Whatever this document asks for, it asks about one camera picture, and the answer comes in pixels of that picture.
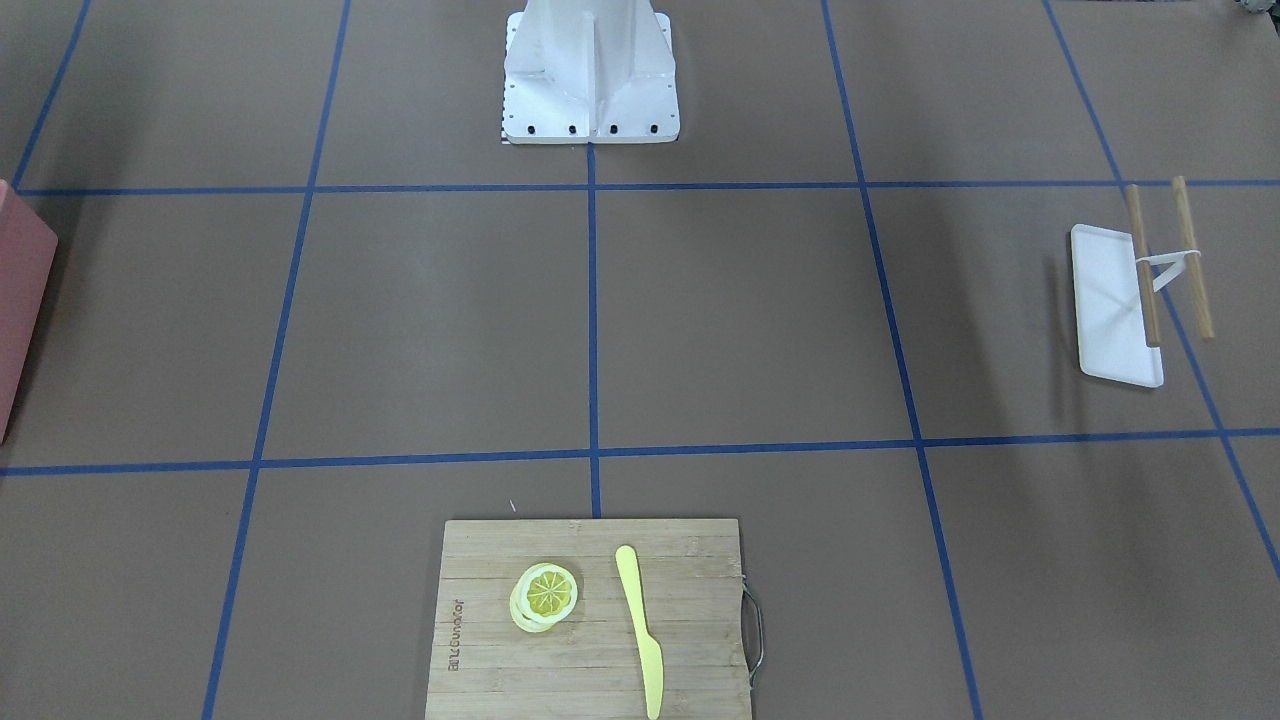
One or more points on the wooden chopsticks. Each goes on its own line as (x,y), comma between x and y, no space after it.
(1143,269)

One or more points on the pink plastic tray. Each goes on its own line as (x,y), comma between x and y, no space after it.
(28,246)

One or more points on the bamboo cutting board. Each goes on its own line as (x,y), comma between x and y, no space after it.
(586,667)

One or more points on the yellow lemon slices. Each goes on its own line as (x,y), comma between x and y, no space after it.
(542,597)

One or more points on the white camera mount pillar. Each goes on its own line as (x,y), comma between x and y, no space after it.
(589,72)

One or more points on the white rectangular plate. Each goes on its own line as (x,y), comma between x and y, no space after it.
(1110,330)

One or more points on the yellow plastic knife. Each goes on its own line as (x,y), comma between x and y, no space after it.
(648,648)

